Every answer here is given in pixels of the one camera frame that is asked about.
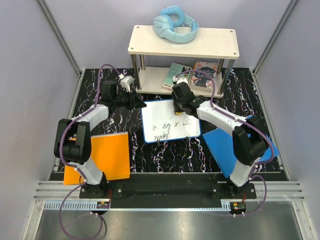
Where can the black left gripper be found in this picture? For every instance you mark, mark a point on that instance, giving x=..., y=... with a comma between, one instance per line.
x=135, y=102

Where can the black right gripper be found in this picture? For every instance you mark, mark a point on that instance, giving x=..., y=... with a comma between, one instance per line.
x=176, y=107

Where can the blue-framed whiteboard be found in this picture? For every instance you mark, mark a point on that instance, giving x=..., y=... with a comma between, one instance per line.
x=160, y=123

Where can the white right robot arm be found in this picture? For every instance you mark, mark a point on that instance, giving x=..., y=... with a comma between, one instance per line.
x=227, y=121

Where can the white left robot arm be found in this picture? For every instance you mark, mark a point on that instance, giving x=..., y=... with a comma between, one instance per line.
x=73, y=136

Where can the black marble-pattern mat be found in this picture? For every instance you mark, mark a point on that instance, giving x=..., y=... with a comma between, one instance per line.
x=177, y=156

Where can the Little Women book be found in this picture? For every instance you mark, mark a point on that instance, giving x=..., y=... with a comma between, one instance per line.
x=202, y=80

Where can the teal paperback book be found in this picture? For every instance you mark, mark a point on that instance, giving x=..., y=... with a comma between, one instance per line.
x=174, y=70

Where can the orange folder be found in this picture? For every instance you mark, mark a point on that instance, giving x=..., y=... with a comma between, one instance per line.
x=109, y=156

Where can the white two-tier shelf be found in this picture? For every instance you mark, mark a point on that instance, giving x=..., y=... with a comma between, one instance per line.
x=152, y=56

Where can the light blue headphones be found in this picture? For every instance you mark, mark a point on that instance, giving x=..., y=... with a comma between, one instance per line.
x=172, y=17

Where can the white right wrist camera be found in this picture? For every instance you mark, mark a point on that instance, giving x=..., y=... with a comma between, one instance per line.
x=177, y=80

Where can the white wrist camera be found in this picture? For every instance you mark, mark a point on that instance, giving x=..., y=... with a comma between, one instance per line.
x=126, y=82
x=177, y=80

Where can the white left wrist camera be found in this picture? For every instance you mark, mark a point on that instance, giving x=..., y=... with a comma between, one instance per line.
x=126, y=82

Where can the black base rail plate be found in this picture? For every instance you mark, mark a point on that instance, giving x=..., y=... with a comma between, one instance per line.
x=213, y=185

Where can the aluminium slotted rail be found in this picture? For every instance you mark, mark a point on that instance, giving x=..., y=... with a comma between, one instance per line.
x=55, y=196

